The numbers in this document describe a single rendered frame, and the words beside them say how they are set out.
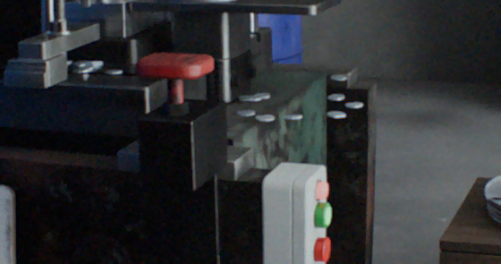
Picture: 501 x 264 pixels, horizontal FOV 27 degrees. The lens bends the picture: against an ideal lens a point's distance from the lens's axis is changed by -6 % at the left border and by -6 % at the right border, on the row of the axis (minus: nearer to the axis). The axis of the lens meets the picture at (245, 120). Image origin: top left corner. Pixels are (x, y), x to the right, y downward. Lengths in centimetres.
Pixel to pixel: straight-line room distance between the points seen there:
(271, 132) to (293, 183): 23
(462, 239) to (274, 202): 68
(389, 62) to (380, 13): 22
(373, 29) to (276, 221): 367
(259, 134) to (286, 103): 11
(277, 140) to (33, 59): 34
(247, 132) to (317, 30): 359
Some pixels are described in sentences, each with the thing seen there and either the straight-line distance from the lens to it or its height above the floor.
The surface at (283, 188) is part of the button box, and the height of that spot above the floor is 62.
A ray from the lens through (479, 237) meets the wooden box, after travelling 176.
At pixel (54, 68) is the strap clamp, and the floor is 72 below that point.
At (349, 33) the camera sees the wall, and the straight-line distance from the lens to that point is 480.
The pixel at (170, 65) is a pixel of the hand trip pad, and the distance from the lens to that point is 104.
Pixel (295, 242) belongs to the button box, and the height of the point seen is 56.
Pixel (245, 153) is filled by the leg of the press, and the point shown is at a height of 64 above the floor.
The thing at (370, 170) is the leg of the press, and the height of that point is 49.
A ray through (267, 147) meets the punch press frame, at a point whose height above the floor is 60.
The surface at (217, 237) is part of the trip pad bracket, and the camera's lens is 116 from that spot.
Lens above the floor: 95
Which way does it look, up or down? 14 degrees down
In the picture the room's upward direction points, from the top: 1 degrees counter-clockwise
